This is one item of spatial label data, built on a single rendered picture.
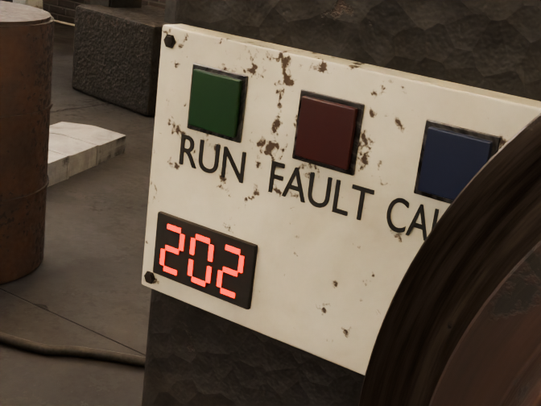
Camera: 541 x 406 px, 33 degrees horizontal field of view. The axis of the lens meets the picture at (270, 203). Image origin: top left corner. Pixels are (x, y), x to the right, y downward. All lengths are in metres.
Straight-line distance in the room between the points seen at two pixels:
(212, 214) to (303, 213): 0.07
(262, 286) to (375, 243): 0.09
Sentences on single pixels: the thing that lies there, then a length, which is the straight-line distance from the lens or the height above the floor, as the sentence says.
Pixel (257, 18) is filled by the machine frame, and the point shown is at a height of 1.25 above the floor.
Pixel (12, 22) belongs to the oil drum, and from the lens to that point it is 3.02.
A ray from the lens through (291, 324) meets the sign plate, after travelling 0.58.
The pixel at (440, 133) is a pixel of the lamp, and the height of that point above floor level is 1.22.
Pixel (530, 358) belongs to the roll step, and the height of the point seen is 1.18.
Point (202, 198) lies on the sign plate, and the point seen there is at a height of 1.14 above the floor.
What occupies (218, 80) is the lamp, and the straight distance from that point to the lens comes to 0.57.
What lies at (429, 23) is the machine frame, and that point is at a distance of 0.53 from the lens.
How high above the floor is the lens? 1.32
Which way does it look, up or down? 18 degrees down
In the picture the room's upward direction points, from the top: 7 degrees clockwise
